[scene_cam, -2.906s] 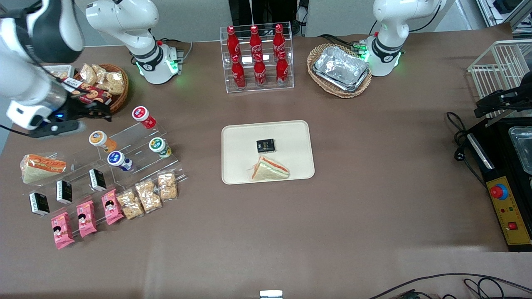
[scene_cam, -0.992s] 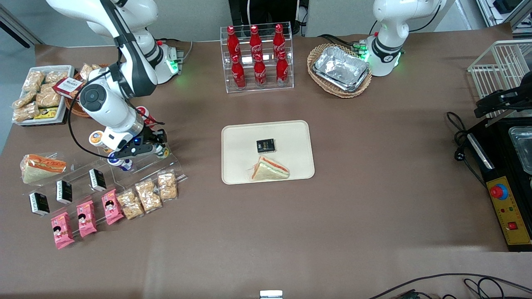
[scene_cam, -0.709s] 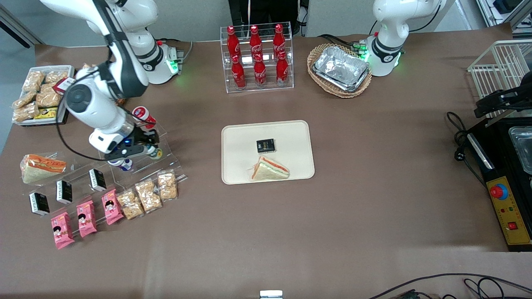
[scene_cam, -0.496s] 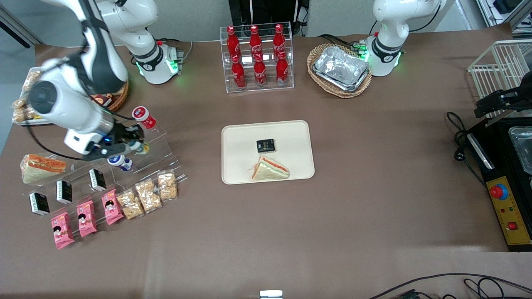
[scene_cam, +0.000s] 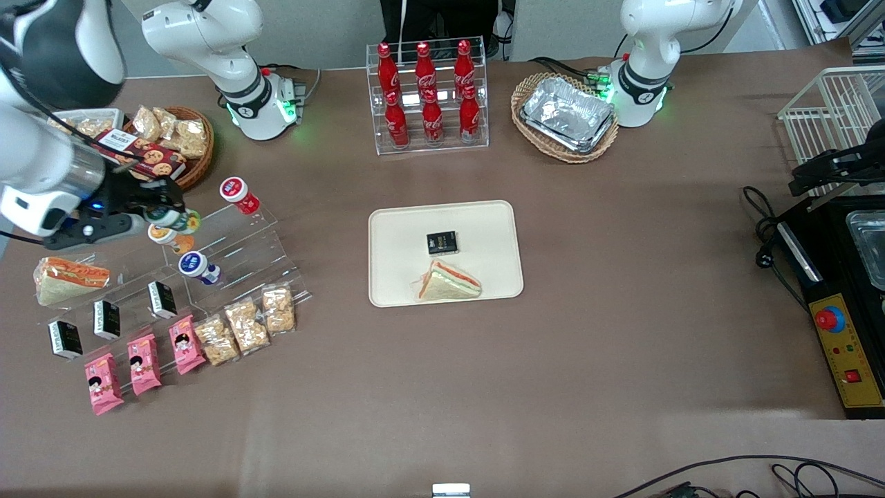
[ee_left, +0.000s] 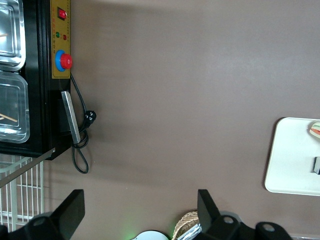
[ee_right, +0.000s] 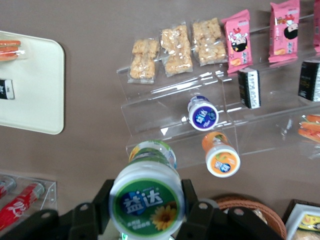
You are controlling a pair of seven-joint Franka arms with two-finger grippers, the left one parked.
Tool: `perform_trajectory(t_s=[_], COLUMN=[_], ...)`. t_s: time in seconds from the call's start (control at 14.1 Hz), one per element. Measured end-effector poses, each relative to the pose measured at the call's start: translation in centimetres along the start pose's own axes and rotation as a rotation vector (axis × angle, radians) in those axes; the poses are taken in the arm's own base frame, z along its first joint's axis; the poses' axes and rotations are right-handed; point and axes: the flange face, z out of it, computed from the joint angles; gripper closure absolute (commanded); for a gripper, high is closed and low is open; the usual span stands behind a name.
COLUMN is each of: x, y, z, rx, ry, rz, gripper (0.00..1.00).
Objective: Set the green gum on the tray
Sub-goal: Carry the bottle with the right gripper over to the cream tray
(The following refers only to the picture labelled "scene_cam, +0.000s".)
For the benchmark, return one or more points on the cream plastic tray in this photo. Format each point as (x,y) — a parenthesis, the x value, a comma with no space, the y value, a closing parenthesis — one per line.
(484,235)

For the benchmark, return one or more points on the small black box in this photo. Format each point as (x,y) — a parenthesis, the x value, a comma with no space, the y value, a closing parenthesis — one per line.
(66,339)
(442,243)
(162,299)
(107,319)

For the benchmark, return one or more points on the dark brown wicker basket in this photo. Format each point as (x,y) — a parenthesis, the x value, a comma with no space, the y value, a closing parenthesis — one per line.
(199,166)

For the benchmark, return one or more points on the red gum bottle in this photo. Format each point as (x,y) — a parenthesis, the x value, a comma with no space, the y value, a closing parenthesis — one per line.
(239,194)

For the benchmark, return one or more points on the metal tray in machine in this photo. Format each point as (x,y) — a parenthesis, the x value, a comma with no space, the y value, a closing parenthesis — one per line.
(870,245)

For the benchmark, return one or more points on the clear bag of brown snacks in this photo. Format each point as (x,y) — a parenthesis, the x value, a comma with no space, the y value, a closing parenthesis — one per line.
(247,326)
(146,123)
(279,309)
(93,127)
(216,340)
(191,137)
(166,119)

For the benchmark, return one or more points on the red cola bottle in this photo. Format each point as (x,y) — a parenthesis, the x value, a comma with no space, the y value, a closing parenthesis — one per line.
(433,122)
(397,124)
(464,67)
(469,119)
(388,72)
(425,69)

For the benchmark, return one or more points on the yellow control panel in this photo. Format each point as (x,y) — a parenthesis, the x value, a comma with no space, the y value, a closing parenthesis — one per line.
(854,360)

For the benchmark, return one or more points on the orange gum bottle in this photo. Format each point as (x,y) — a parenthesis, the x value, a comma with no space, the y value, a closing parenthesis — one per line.
(173,241)

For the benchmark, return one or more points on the clear acrylic bottle rack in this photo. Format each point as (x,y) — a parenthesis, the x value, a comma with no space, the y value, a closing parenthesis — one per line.
(442,146)

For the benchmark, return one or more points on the light wicker basket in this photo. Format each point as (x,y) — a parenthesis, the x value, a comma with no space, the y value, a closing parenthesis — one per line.
(529,135)

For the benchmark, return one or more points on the metal shelf frame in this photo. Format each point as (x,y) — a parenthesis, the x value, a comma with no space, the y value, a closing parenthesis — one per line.
(840,17)

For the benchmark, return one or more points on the clear acrylic step stand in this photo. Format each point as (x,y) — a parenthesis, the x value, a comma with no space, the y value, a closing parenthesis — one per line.
(238,238)
(131,280)

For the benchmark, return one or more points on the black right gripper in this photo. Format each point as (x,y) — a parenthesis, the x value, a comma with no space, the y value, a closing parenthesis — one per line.
(126,195)

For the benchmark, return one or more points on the black chair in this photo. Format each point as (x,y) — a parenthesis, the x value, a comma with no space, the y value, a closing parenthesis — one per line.
(442,17)

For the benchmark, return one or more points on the small white device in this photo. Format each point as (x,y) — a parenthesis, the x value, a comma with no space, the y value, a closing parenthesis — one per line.
(451,490)

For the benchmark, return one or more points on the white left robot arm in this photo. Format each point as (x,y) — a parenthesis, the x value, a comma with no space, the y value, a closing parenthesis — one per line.
(653,41)

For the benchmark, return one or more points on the red cookie box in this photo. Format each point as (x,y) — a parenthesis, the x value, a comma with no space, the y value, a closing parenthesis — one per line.
(145,158)

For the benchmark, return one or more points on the stack of foil trays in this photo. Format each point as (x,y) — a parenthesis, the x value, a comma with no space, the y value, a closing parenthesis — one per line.
(567,114)

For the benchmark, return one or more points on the wrapped triangle sandwich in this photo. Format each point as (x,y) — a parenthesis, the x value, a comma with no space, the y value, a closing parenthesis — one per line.
(448,283)
(69,280)

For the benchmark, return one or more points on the pink snack pack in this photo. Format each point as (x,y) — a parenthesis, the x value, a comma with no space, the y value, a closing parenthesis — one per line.
(104,384)
(187,345)
(144,364)

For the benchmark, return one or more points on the red emergency stop button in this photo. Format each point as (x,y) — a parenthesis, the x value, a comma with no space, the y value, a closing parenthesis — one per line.
(828,319)

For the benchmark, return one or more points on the white rectangular plastic bin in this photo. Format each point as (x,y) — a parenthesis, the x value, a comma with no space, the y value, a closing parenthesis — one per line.
(104,113)

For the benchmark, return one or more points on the black sealing machine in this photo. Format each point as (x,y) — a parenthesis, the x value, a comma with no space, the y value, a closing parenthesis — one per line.
(830,277)

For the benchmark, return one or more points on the green gum bottle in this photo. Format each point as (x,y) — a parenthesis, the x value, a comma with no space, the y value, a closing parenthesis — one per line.
(173,219)

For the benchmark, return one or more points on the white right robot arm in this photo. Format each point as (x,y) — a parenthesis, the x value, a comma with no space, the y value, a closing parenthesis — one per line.
(41,152)

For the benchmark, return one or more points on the blue gum bottle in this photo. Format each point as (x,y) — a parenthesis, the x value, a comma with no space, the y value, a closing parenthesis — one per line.
(198,267)

